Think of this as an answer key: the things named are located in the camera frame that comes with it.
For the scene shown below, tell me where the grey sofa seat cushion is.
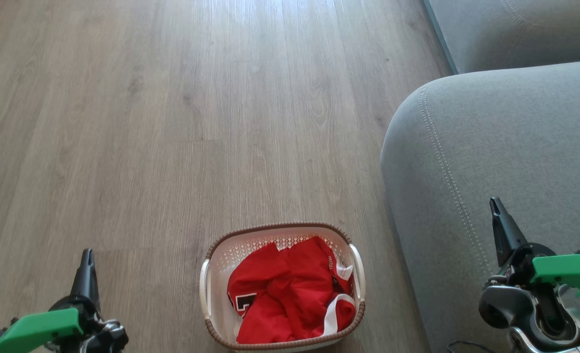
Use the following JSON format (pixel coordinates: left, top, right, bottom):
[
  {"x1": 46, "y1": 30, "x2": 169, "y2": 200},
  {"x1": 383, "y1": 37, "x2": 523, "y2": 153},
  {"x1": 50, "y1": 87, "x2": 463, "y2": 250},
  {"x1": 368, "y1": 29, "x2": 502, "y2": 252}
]
[{"x1": 423, "y1": 0, "x2": 580, "y2": 75}]

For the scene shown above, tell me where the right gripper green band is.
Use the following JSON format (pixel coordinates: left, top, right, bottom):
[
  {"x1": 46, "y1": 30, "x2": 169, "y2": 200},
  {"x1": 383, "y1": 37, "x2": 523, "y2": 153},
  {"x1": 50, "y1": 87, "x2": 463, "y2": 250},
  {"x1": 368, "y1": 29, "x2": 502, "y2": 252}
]
[{"x1": 489, "y1": 197, "x2": 580, "y2": 301}]

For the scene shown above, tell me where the grey sofa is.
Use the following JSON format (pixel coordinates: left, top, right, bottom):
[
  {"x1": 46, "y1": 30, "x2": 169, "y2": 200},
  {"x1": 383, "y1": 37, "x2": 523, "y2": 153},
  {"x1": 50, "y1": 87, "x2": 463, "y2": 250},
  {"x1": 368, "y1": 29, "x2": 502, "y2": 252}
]
[{"x1": 380, "y1": 60, "x2": 580, "y2": 353}]

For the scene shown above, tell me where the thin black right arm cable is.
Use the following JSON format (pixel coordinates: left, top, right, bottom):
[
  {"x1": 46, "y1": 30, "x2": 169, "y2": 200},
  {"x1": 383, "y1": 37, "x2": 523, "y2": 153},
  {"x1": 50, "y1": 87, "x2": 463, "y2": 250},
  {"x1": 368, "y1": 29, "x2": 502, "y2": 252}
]
[{"x1": 447, "y1": 340, "x2": 497, "y2": 353}]

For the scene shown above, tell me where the white laundry basket brown rim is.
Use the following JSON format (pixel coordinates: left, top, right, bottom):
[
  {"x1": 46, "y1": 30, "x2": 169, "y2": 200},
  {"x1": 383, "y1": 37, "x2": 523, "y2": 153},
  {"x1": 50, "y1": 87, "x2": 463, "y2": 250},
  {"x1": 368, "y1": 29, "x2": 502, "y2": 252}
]
[{"x1": 199, "y1": 222, "x2": 367, "y2": 352}]

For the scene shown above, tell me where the red jersey with number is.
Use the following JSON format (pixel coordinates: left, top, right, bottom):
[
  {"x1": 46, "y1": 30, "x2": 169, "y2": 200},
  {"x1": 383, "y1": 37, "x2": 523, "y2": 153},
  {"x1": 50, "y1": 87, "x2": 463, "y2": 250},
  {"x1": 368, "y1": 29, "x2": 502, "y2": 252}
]
[{"x1": 227, "y1": 241, "x2": 315, "y2": 344}]

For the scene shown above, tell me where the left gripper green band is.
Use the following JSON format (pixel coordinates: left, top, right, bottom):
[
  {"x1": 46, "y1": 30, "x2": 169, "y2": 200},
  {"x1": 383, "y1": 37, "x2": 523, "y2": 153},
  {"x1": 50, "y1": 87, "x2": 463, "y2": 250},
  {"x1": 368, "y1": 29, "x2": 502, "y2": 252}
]
[{"x1": 0, "y1": 248, "x2": 105, "y2": 353}]

